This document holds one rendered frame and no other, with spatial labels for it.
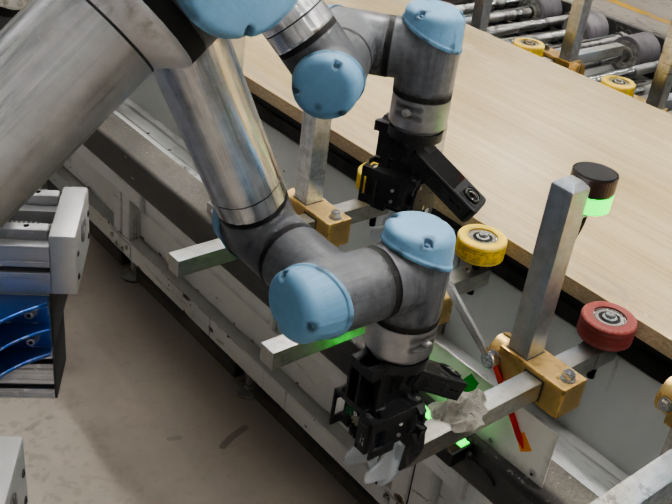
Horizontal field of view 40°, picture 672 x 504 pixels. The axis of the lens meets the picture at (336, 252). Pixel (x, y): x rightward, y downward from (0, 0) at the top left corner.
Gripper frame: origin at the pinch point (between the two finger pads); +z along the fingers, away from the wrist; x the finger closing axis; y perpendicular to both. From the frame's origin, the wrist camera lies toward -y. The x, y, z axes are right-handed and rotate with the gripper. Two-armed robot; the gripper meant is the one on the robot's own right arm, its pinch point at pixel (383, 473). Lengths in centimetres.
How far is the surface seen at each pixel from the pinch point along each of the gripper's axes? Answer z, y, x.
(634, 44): -4, -174, -88
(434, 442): -3.1, -6.4, 1.4
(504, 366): -2.4, -26.6, -5.1
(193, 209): 12, -26, -85
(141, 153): 12, -28, -111
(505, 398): -4.0, -19.7, 1.0
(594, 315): -8.8, -40.0, -1.6
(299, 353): -0.5, -4.8, -23.6
